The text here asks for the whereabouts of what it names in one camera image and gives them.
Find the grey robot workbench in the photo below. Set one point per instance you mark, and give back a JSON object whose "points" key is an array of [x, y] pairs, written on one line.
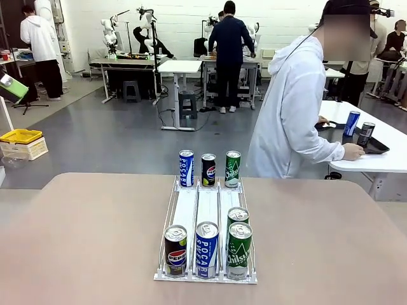
{"points": [[127, 61]]}

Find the cluttered white side desk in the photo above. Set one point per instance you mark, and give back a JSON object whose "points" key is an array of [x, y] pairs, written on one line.
{"points": [[12, 62]]}

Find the white drawer cabinet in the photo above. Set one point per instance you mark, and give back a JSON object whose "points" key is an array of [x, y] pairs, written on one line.
{"points": [[267, 54]]}

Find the blue Pocari Sweat can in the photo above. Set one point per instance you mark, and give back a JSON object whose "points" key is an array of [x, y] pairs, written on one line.
{"points": [[351, 125], [206, 251], [186, 168]]}

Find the black caster base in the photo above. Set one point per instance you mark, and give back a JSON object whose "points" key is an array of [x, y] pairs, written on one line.
{"points": [[333, 175]]}

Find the bystander in beige shirt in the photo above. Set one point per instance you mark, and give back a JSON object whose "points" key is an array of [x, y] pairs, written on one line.
{"points": [[354, 85]]}

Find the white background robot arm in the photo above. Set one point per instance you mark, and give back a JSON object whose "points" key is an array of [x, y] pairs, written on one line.
{"points": [[254, 31], [109, 35]]}

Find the large white table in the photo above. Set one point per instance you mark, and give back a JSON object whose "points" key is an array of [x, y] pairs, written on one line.
{"points": [[365, 165]]}

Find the bystander in black top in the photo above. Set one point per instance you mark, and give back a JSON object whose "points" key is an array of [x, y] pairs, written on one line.
{"points": [[397, 41]]}

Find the bystander in navy clothes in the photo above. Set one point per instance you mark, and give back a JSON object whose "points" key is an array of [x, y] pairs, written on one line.
{"points": [[229, 54]]}

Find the tall white air conditioner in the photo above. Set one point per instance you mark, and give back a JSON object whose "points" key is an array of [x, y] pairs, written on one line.
{"points": [[46, 8]]}

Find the red cup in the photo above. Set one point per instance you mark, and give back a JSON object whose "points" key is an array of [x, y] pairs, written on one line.
{"points": [[5, 56]]}

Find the small white standing desk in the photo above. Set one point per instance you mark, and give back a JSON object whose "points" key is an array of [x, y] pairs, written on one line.
{"points": [[179, 66]]}

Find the person's left hand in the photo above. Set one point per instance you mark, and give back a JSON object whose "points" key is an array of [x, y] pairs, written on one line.
{"points": [[322, 120]]}

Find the person in white hoodie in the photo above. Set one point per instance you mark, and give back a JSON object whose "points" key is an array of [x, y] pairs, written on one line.
{"points": [[286, 111]]}

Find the green white light box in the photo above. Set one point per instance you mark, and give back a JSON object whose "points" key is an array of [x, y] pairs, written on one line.
{"points": [[14, 89]]}

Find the clear plastic bowl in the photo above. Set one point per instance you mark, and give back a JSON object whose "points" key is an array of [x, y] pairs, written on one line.
{"points": [[14, 162]]}

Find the green Chilsung cider can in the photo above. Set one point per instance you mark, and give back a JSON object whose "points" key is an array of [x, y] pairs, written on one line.
{"points": [[232, 171], [238, 214], [239, 251]]}

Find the clear white can dispenser rack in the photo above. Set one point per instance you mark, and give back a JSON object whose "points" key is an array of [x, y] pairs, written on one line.
{"points": [[206, 203]]}

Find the person's right hand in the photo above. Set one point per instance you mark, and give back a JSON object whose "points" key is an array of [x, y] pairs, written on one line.
{"points": [[352, 152]]}

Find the bystander in white hoodie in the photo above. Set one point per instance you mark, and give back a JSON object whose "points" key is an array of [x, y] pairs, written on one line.
{"points": [[41, 41]]}

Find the white plastic crate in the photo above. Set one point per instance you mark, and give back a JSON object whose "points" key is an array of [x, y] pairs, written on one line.
{"points": [[31, 151]]}

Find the black camera stand pole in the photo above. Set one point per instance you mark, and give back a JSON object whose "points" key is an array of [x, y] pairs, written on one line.
{"points": [[155, 79]]}

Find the black serving tray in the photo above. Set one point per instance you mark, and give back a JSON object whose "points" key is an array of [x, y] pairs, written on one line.
{"points": [[335, 136]]}

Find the person's right forearm white sleeve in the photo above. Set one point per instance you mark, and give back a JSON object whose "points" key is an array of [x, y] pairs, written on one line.
{"points": [[327, 152]]}

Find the white black background robot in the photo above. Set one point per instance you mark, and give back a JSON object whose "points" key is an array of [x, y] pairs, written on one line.
{"points": [[147, 41]]}

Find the black floor tripod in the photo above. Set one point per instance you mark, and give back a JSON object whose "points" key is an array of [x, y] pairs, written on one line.
{"points": [[27, 106]]}

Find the grey metal workbench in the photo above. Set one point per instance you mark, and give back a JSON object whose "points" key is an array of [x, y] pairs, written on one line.
{"points": [[249, 65]]}

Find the white background desk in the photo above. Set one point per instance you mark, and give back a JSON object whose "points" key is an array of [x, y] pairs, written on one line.
{"points": [[332, 73]]}

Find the black Pepsi can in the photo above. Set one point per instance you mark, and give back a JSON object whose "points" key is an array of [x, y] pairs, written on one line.
{"points": [[365, 135], [209, 171], [175, 254]]}

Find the grey plastic stool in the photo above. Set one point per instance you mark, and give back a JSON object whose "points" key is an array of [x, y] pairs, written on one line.
{"points": [[132, 90], [187, 105]]}

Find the yellow plastic crate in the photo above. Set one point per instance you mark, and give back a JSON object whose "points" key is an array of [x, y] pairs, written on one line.
{"points": [[20, 136]]}

